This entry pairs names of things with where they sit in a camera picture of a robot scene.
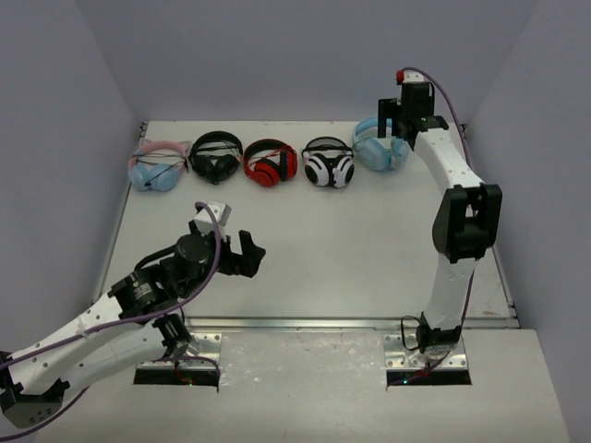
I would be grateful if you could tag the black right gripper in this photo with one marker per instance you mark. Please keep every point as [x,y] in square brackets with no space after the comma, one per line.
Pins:
[389,109]

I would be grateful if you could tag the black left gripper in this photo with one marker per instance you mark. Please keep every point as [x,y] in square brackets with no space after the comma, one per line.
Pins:
[229,260]

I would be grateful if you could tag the light blue over-ear headphones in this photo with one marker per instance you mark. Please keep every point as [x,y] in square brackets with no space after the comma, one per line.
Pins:
[378,154]

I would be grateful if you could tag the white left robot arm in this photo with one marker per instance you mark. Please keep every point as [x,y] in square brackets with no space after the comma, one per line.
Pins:
[138,320]

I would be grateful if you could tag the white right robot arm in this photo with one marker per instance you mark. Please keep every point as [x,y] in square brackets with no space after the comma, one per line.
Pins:
[466,223]

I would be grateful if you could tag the white black headphones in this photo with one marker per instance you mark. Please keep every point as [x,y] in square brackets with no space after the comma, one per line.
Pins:
[328,162]

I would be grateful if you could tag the red black headphones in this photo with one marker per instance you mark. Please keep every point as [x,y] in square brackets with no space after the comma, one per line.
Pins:
[270,161]

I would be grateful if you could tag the pink blue cat-ear headphones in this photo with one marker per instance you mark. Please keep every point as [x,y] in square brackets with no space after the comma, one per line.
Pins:
[157,165]

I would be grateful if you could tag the red white right wrist camera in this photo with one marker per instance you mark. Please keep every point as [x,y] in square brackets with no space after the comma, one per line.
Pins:
[409,77]

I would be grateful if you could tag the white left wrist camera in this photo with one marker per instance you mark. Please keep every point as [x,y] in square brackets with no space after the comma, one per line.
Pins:
[211,216]

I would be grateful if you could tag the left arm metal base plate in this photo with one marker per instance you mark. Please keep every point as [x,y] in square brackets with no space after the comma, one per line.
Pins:
[198,366]

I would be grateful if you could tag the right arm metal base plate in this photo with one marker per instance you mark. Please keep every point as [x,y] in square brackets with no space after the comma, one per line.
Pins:
[406,367]

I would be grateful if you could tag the aluminium table edge rail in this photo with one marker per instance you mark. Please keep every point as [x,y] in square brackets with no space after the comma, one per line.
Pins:
[302,323]

